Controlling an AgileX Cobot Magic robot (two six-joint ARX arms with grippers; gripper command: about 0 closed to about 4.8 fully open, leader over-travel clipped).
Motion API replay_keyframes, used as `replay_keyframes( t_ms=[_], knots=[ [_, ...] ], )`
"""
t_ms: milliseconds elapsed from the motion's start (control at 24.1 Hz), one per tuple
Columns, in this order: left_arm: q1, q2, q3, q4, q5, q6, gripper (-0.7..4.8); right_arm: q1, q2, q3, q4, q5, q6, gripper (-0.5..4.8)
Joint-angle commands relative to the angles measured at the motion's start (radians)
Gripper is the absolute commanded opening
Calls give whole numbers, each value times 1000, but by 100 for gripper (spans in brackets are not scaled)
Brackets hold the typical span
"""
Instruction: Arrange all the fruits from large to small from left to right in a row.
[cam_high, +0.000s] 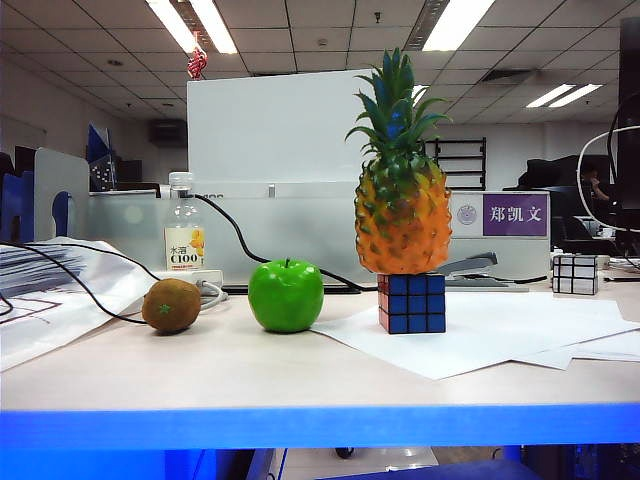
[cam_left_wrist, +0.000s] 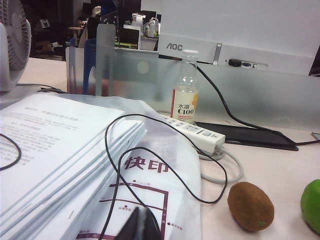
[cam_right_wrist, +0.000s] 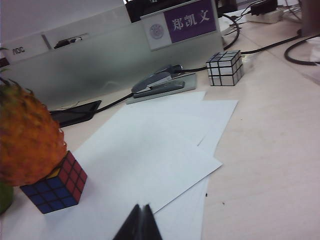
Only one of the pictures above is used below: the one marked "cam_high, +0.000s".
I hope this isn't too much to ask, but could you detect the thin black cable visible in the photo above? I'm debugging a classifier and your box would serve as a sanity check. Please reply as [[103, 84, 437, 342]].
[[0, 241, 161, 325]]

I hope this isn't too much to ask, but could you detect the clear C100 drink bottle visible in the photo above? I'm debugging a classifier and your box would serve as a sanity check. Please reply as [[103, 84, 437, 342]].
[[163, 171, 207, 272]]

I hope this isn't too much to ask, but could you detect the green apple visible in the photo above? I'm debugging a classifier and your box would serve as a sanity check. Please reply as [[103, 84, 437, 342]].
[[248, 257, 325, 334]]

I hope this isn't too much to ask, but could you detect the blue triangular flag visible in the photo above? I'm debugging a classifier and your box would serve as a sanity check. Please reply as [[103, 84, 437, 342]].
[[87, 123, 119, 164]]

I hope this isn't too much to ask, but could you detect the white paper sheet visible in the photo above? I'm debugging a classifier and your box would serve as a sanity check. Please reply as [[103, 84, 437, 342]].
[[312, 290, 640, 381]]

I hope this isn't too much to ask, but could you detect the thick black cable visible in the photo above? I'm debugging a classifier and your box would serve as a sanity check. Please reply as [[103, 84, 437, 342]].
[[192, 193, 364, 292]]

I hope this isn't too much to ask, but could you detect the dotted calibration board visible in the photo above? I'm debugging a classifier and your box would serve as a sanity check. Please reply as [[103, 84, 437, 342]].
[[89, 153, 119, 191]]

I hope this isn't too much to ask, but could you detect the purple name plate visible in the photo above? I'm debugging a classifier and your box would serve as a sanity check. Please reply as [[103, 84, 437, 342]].
[[449, 191, 551, 240]]

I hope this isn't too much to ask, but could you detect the black cable loop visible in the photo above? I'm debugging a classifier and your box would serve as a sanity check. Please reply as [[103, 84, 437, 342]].
[[607, 92, 640, 211]]

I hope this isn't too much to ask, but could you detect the white power adapter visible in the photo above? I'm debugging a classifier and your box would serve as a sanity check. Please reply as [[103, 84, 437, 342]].
[[152, 268, 225, 291]]

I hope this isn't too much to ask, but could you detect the white paper sheets stack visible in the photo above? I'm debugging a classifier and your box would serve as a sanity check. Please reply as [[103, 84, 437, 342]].
[[514, 329, 640, 371]]

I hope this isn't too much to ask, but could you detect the white coiled cable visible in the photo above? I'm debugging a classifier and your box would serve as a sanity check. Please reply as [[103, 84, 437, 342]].
[[194, 278, 231, 314]]

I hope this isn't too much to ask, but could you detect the blue file holder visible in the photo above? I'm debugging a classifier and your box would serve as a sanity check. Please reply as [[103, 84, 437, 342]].
[[0, 169, 36, 244]]

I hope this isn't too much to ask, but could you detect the colourful Rubik's cube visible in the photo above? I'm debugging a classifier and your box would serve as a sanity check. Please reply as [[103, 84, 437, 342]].
[[377, 272, 447, 335]]

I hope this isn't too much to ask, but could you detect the ceiling air vent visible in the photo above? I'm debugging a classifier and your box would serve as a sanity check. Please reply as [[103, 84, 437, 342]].
[[482, 69, 539, 84]]

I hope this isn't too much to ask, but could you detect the red hanging ornament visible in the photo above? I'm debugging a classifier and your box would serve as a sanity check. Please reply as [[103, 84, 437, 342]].
[[187, 30, 209, 80]]

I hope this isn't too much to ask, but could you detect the white cable loop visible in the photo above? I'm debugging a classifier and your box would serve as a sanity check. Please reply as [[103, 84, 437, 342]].
[[577, 124, 640, 234]]

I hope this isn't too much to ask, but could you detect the brown kiwi fruit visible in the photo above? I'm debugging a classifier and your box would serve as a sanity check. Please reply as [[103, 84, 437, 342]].
[[141, 278, 202, 335]]

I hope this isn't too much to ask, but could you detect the distant ceiling light pair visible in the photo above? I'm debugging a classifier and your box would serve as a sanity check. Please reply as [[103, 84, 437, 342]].
[[525, 83, 604, 109]]

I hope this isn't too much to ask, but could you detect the white board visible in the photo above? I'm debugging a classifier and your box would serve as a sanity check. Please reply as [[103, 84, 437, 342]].
[[186, 68, 381, 184]]

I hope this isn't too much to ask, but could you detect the silver mirror cube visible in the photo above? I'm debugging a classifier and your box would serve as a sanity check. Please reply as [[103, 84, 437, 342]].
[[551, 253, 600, 295]]

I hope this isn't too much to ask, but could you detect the black office chair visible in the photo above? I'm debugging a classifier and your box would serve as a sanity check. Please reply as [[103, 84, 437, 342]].
[[517, 157, 581, 194], [552, 214, 621, 256]]

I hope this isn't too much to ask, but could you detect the grey stapler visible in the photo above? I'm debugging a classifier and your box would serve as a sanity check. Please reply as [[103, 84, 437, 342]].
[[439, 251, 530, 293]]

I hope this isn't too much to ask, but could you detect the black monitor post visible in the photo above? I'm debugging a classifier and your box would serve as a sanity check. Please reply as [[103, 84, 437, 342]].
[[614, 17, 640, 256]]

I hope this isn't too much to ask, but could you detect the person in background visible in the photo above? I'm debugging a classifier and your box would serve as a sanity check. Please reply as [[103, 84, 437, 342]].
[[579, 162, 614, 201]]

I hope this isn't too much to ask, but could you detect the black shelf rack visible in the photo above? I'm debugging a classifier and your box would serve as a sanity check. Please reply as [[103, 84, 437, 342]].
[[424, 136, 488, 191]]

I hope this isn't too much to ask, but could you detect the black wall box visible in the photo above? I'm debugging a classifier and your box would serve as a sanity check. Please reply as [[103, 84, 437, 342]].
[[151, 118, 189, 147]]

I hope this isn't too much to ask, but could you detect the wide ceiling light panel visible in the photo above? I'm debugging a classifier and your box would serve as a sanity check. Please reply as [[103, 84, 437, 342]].
[[422, 0, 496, 52]]

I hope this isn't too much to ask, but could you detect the frosted glass desk partition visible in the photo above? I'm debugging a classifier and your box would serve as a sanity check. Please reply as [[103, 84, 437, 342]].
[[88, 179, 551, 284]]

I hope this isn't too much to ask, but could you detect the plastic pineapple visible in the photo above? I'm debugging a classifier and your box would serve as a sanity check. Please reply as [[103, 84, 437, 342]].
[[344, 47, 454, 276]]

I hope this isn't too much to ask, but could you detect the long ceiling light strip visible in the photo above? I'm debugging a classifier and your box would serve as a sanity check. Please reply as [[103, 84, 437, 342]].
[[146, 0, 204, 54], [189, 0, 239, 55]]

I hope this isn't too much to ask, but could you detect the large printed drawing sheet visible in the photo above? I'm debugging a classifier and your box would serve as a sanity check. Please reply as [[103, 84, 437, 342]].
[[0, 237, 166, 374]]

